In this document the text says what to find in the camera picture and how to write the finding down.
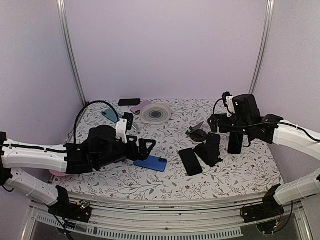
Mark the front aluminium rail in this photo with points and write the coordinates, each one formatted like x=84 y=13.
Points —
x=201 y=219

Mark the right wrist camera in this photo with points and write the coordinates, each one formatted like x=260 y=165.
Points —
x=227 y=99

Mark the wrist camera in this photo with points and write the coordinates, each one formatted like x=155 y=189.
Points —
x=227 y=99
x=123 y=125

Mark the black phone on table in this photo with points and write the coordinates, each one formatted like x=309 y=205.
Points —
x=190 y=162

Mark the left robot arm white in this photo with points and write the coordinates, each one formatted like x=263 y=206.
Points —
x=15 y=156

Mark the blue phone face down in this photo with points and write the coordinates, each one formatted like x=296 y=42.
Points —
x=152 y=163

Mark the round wooden base stand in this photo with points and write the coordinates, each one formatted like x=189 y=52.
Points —
x=196 y=134

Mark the white round dish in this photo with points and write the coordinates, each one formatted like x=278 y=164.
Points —
x=155 y=114

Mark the black phone at back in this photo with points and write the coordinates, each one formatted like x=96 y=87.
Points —
x=129 y=102

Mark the silver folding phone stand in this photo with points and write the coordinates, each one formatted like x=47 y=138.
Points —
x=136 y=128

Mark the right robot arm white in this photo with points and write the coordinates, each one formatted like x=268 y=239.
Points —
x=301 y=165

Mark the left aluminium frame post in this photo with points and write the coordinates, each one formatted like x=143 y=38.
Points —
x=61 y=6

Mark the black clamp phone stand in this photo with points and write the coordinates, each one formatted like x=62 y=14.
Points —
x=209 y=153

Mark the right aluminium frame post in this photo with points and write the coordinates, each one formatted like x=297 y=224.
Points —
x=270 y=4

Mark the floral table mat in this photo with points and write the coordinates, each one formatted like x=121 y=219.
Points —
x=253 y=171

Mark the aluminium frame post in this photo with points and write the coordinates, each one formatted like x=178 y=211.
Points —
x=270 y=4
x=61 y=6

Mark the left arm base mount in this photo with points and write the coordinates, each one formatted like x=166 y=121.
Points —
x=80 y=211

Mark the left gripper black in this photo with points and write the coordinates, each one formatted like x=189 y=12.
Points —
x=143 y=154

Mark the pink phone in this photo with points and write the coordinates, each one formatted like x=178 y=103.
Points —
x=137 y=109

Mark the pink round object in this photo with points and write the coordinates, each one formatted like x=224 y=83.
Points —
x=58 y=174

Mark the teal phone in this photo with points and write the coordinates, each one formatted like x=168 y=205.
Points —
x=110 y=115

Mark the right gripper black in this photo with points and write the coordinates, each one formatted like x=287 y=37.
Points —
x=215 y=117

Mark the small black phone on stand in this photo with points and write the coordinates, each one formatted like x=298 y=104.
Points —
x=213 y=142

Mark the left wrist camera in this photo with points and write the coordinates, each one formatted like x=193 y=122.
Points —
x=123 y=125

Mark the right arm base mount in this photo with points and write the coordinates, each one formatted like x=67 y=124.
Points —
x=269 y=208

